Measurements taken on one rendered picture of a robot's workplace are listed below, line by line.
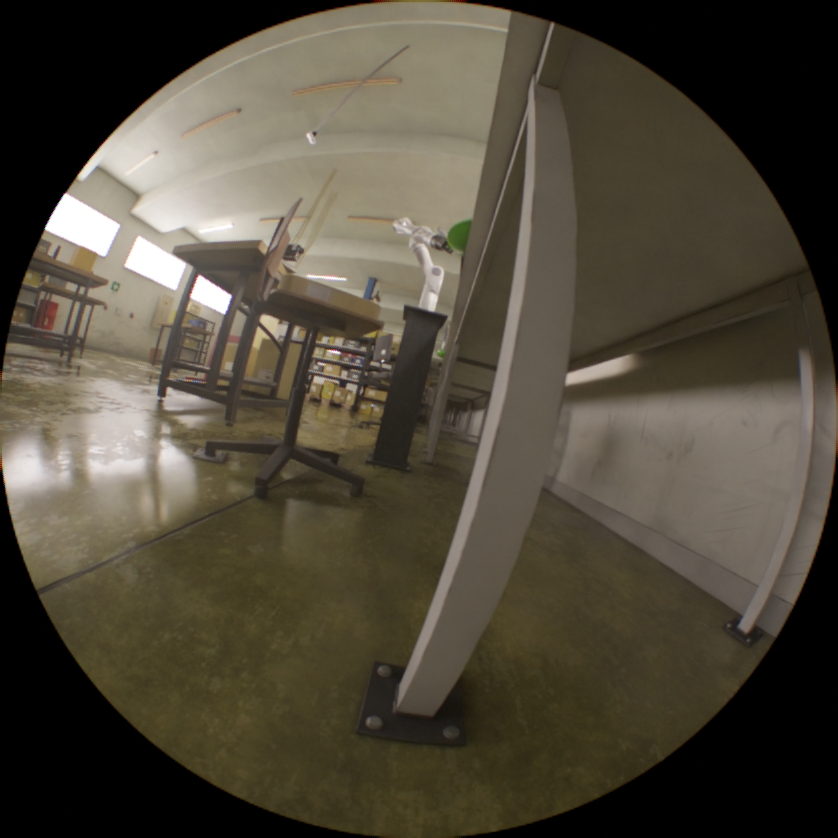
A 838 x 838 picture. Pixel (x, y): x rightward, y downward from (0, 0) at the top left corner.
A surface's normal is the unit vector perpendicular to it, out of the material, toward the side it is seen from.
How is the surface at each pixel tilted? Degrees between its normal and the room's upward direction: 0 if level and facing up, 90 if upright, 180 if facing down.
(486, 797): 0
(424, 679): 90
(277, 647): 0
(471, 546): 90
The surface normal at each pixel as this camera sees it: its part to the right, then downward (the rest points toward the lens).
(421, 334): 0.09, 0.04
